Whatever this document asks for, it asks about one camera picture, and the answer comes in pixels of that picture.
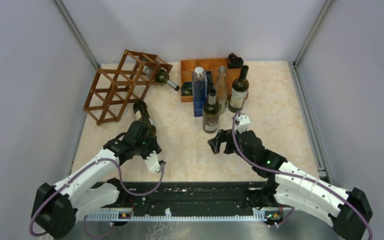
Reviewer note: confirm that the black object behind tray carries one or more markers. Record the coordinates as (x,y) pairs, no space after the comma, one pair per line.
(234,61)

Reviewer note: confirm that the blue square glass bottle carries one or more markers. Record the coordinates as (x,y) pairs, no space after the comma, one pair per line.
(199,90)

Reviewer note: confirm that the green bottle silver neck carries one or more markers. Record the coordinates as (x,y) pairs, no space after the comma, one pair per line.
(211,113)

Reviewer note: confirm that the black coiled item right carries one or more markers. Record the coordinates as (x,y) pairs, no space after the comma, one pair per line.
(210,82)

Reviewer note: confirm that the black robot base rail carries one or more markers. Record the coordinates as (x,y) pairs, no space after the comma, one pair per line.
(197,202)

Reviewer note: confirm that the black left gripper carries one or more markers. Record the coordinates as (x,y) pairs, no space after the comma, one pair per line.
(140,129)

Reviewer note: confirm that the green bottle black neck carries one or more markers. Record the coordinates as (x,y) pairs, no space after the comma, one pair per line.
(142,114)

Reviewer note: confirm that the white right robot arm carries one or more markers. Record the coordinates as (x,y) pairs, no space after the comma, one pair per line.
(347,212)

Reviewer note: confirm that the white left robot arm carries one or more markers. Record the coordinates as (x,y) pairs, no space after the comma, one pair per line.
(57,207)

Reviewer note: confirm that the green bottle white label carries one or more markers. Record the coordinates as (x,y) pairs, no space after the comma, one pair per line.
(239,91)

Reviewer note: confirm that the green bottle rack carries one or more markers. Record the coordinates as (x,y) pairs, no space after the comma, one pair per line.
(162,77)

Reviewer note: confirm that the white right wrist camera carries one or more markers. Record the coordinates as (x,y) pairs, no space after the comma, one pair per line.
(242,122)

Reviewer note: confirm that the wooden compartment tray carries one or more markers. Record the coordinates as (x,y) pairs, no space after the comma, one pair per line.
(187,67)

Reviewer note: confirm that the black coiled item left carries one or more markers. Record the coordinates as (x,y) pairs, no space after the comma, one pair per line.
(187,88)

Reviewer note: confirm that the black coiled item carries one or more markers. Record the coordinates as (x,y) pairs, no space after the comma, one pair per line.
(210,82)
(187,88)

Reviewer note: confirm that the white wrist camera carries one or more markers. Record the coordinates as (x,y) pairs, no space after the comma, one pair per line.
(242,122)
(153,163)

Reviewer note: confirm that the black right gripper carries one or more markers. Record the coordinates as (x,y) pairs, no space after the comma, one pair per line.
(227,142)

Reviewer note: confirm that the brown wooden wine rack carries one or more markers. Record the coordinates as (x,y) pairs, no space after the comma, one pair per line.
(113,89)

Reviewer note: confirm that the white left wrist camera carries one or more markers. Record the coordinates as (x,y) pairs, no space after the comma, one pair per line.
(153,163)

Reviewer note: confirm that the clear glass wine bottle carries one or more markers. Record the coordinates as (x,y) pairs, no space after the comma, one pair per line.
(221,89)

